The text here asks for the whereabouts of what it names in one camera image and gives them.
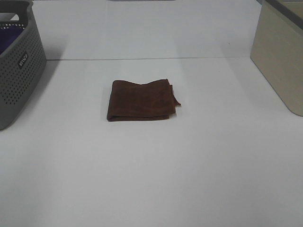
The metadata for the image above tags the beige storage bin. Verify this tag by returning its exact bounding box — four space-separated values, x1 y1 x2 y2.
250 0 303 116

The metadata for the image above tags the purple cloth in basket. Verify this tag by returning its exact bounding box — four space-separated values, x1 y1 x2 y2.
0 26 24 53

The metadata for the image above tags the grey perforated laundry basket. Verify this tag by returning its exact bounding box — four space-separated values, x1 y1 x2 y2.
0 0 46 130

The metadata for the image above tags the brown towel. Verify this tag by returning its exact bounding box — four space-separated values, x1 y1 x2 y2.
107 79 181 122

